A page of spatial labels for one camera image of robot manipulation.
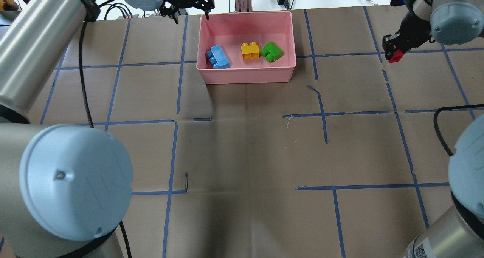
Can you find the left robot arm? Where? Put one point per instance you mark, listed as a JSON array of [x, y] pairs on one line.
[[64, 188]]

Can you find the red toy block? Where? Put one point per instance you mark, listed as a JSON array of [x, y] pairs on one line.
[[396, 57]]

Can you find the green toy block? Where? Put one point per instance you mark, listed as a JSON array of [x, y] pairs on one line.
[[271, 52]]

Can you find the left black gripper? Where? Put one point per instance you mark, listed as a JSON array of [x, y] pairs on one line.
[[180, 2]]

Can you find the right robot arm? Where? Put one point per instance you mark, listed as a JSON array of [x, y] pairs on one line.
[[458, 233]]

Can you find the blue toy block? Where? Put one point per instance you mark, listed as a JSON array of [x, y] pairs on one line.
[[217, 58]]

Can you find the yellow toy block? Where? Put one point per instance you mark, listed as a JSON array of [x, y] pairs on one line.
[[250, 51]]

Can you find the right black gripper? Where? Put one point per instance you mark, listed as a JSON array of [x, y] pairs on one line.
[[409, 32]]

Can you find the pink plastic box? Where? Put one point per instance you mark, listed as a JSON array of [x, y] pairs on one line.
[[231, 30]]

